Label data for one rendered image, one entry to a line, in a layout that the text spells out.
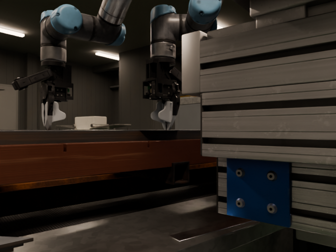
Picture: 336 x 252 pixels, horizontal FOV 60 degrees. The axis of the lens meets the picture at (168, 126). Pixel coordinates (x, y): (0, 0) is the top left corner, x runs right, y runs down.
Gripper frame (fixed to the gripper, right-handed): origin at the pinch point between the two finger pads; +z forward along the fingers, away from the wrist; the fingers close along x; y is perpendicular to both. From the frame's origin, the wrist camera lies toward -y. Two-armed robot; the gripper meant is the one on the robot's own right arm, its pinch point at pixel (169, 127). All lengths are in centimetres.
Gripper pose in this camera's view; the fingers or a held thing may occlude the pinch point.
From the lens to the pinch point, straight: 87.3
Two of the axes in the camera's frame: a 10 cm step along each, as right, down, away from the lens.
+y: -7.8, 0.0, -6.3
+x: 6.3, -0.1, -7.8
